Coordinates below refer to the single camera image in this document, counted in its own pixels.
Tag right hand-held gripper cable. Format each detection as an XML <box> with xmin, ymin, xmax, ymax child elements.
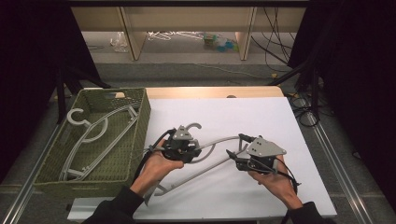
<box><xmin>275</xmin><ymin>158</ymin><xmax>302</xmax><ymax>194</ymax></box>

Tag wooden shelf unit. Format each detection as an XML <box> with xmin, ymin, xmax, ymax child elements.
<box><xmin>71</xmin><ymin>6</ymin><xmax>307</xmax><ymax>62</ymax></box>

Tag clear plastic bag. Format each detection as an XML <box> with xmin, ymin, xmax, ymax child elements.
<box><xmin>109</xmin><ymin>31</ymin><xmax>130</xmax><ymax>53</ymax></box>

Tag white wire hangers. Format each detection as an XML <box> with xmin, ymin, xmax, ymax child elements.
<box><xmin>147</xmin><ymin>30</ymin><xmax>205</xmax><ymax>42</ymax></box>

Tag black cable bundle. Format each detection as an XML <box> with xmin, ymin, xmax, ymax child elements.
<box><xmin>286</xmin><ymin>91</ymin><xmax>323</xmax><ymax>129</ymax></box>

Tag colourful plastic toys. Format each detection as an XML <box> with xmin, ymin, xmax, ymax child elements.
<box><xmin>203</xmin><ymin>33</ymin><xmax>240</xmax><ymax>53</ymax></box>

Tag green woven basket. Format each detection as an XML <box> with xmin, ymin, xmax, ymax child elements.
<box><xmin>32</xmin><ymin>87</ymin><xmax>152</xmax><ymax>199</ymax></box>

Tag white paper sheet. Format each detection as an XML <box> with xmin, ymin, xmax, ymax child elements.
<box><xmin>130</xmin><ymin>96</ymin><xmax>338</xmax><ymax>220</ymax></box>

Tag black metal stand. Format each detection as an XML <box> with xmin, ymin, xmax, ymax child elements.
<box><xmin>55</xmin><ymin>63</ymin><xmax>112</xmax><ymax>125</ymax></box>
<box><xmin>267</xmin><ymin>57</ymin><xmax>322</xmax><ymax>123</ymax></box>

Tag grey plastic clothes hanger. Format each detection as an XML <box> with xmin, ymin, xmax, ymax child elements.
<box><xmin>58</xmin><ymin>105</ymin><xmax>140</xmax><ymax>182</ymax></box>
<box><xmin>143</xmin><ymin>122</ymin><xmax>250</xmax><ymax>206</ymax></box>

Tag hanging black cables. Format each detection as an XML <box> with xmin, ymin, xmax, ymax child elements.
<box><xmin>250</xmin><ymin>7</ymin><xmax>297</xmax><ymax>67</ymax></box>

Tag person's left hand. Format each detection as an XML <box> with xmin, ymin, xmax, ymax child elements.
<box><xmin>130</xmin><ymin>138</ymin><xmax>185</xmax><ymax>198</ymax></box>

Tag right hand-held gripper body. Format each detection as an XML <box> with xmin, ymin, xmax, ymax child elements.
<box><xmin>236</xmin><ymin>136</ymin><xmax>288</xmax><ymax>174</ymax></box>

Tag left hand-held gripper cable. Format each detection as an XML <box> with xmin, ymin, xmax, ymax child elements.
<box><xmin>133</xmin><ymin>128</ymin><xmax>177</xmax><ymax>185</ymax></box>

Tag aluminium frame rail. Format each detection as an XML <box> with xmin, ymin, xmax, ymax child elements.
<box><xmin>306</xmin><ymin>111</ymin><xmax>376</xmax><ymax>224</ymax></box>
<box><xmin>0</xmin><ymin>122</ymin><xmax>62</xmax><ymax>224</ymax></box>

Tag black curtain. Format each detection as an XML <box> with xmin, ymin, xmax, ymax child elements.
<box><xmin>0</xmin><ymin>0</ymin><xmax>102</xmax><ymax>185</ymax></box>
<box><xmin>288</xmin><ymin>0</ymin><xmax>396</xmax><ymax>213</ymax></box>

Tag thin white floor cable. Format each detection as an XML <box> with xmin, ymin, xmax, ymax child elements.
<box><xmin>195</xmin><ymin>63</ymin><xmax>273</xmax><ymax>79</ymax></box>

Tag person's right hand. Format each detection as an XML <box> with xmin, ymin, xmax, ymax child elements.
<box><xmin>247</xmin><ymin>154</ymin><xmax>304</xmax><ymax>211</ymax></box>

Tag hand-held gripper cable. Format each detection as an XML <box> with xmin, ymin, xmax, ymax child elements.
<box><xmin>275</xmin><ymin>158</ymin><xmax>302</xmax><ymax>194</ymax></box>
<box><xmin>133</xmin><ymin>128</ymin><xmax>177</xmax><ymax>185</ymax></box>

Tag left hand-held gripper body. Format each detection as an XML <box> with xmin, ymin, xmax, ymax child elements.
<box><xmin>162</xmin><ymin>124</ymin><xmax>203</xmax><ymax>164</ymax></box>

